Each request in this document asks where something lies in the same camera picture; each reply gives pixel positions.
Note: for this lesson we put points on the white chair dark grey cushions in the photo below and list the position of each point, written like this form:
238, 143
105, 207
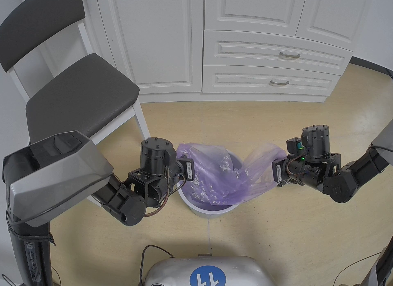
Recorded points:
46, 17

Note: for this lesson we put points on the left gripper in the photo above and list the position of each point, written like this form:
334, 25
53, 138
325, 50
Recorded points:
181, 171

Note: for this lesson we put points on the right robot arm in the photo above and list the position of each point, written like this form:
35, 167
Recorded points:
316, 143

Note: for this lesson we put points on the purple plastic bag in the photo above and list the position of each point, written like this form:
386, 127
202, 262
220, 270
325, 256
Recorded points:
215, 180

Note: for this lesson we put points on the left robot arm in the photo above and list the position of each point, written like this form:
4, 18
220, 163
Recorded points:
55, 171

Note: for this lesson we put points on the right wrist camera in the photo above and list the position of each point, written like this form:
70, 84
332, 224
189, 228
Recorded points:
293, 146

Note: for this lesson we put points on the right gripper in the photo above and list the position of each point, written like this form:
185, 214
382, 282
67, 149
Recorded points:
278, 172

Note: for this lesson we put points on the white wardrobe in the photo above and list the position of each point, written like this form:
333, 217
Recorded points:
251, 2

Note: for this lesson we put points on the pale grey trash bin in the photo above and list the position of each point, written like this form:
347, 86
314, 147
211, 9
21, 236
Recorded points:
211, 212

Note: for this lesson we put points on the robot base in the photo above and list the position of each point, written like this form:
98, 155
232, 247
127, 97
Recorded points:
239, 269

